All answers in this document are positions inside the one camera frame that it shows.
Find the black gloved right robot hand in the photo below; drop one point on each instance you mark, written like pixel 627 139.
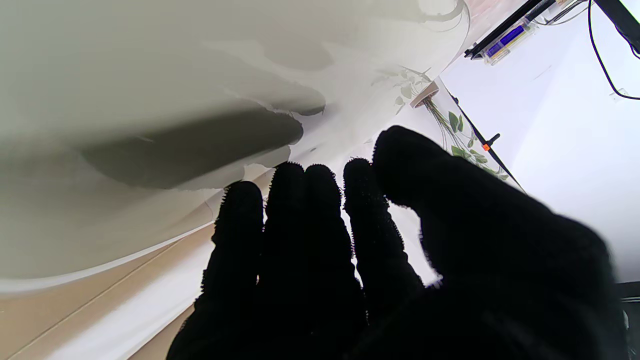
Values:
pixel 475 260

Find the beige hard-shell suitcase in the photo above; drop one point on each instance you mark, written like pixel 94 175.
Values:
pixel 150 75

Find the black metal stand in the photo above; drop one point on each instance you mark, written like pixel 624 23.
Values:
pixel 492 152

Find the beige plant pot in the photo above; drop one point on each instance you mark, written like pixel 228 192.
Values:
pixel 424 95

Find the clear box blue label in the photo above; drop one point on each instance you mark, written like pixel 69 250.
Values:
pixel 510 37

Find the black metal bar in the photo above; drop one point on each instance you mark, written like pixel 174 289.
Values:
pixel 510 22

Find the thick black pole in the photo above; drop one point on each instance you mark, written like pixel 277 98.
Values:
pixel 622 17

